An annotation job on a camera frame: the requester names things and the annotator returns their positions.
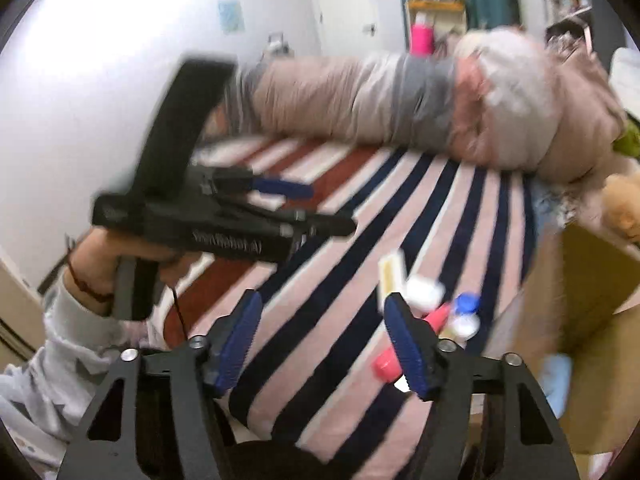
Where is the green plush toy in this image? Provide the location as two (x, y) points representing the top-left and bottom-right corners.
(612, 116), (640, 159)

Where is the cluttered bookshelf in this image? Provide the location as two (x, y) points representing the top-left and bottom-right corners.
(546, 0), (592, 44)

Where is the blue white contact lens case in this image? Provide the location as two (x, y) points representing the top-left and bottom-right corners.
(439, 292), (480, 348)

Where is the blue wall poster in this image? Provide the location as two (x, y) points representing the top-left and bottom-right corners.
(218, 0), (245, 35)

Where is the white square case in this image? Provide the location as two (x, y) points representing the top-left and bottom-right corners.
(401, 275), (446, 318)

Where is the rolled beige patchwork duvet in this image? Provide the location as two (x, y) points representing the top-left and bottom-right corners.
(215, 27), (627, 183)

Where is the striped plush blanket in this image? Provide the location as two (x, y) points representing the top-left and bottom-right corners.
(162, 139), (539, 479)

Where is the yellow shelf cabinet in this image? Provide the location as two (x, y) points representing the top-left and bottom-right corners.
(405, 0), (468, 35)

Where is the brown cardboard box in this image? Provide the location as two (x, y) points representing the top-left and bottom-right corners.
(513, 223), (639, 455)

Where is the pink water bottle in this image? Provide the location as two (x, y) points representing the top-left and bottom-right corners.
(410, 12), (435, 58)

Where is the tan plush toy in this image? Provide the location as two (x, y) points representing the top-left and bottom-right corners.
(602, 171), (640, 244)

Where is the white door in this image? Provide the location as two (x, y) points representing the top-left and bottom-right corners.
(311, 0), (406, 56)

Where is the pink spray bottle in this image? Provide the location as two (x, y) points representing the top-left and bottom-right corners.
(372, 301), (452, 384)

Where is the white case yellow label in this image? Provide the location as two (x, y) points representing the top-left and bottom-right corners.
(378, 249), (407, 313)

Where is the grey left sleeve forearm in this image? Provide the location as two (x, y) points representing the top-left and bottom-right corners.
(1, 281), (163, 476)

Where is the person's left hand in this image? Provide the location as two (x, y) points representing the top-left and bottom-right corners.
(63, 228), (202, 316)

